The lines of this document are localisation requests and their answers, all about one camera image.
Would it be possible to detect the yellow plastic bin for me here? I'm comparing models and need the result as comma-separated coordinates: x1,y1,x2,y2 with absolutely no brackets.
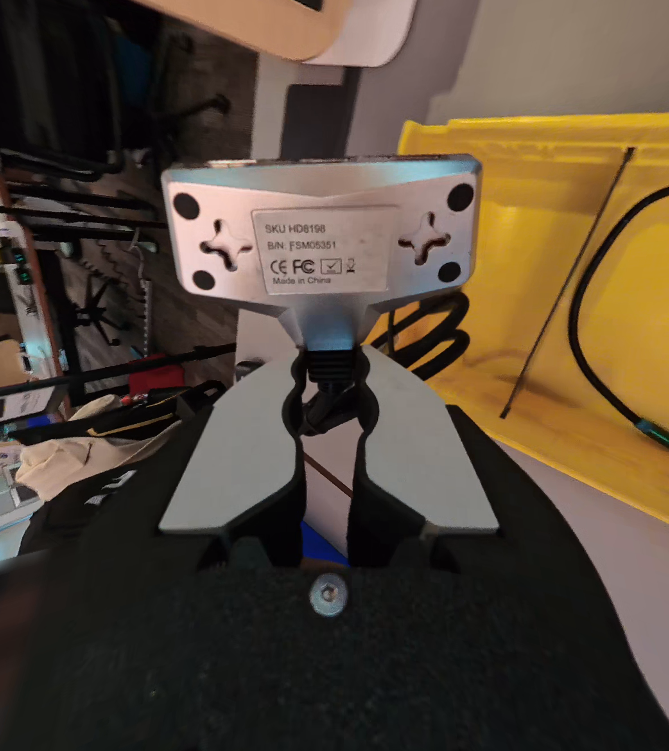
364,111,669,543

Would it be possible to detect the book stand with black board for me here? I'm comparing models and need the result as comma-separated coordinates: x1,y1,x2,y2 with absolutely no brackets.
135,0,418,68

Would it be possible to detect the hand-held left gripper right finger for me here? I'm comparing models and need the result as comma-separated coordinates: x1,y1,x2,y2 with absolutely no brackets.
347,346,499,567

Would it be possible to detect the beige cloth bag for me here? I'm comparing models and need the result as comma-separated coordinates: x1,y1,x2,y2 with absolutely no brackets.
14,394,185,502

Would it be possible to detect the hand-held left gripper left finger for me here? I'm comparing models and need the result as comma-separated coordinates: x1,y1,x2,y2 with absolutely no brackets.
160,350,307,567

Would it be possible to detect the black bin divider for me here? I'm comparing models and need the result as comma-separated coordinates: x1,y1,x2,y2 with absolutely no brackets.
499,147,637,420

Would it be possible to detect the braided cable with green plugs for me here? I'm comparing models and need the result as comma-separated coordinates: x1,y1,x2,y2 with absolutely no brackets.
568,179,669,460

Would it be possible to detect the black coiled cord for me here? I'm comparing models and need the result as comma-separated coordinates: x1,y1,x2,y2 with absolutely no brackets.
79,232,136,282

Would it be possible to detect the metal switch box with cable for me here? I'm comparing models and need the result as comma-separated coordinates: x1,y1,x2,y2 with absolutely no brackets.
161,154,483,438

